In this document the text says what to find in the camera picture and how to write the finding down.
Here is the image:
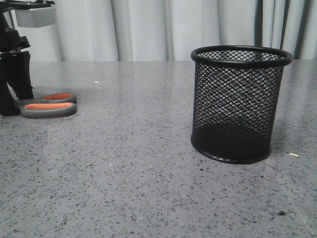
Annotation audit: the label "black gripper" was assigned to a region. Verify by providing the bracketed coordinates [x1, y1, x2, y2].
[0, 7, 34, 116]

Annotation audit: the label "black mesh pen bucket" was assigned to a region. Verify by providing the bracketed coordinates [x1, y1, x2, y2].
[191, 45, 292, 164]

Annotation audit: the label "grey orange handled scissors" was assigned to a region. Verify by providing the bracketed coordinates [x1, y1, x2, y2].
[16, 93, 77, 119]

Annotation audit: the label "white pleated curtain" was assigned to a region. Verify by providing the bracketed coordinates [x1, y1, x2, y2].
[18, 0, 317, 61]

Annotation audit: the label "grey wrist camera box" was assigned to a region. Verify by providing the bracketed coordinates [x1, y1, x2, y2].
[15, 7, 56, 28]

